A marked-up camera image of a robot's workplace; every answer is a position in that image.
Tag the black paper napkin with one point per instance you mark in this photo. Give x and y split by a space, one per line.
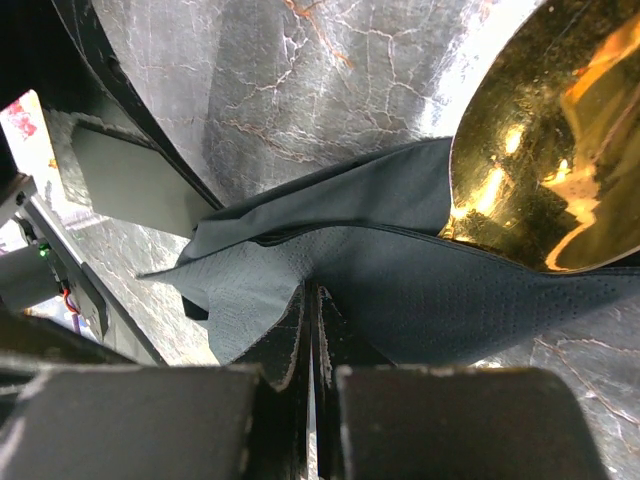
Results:
367 231

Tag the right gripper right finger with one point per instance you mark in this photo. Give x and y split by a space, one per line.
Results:
377 420

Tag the gold spoon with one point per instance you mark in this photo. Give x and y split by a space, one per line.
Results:
544 165

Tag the floral placemat tray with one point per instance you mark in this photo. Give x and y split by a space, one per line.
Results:
29 141

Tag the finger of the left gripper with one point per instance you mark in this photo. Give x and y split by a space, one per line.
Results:
81 23
117 172

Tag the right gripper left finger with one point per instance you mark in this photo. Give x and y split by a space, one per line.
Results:
73 409

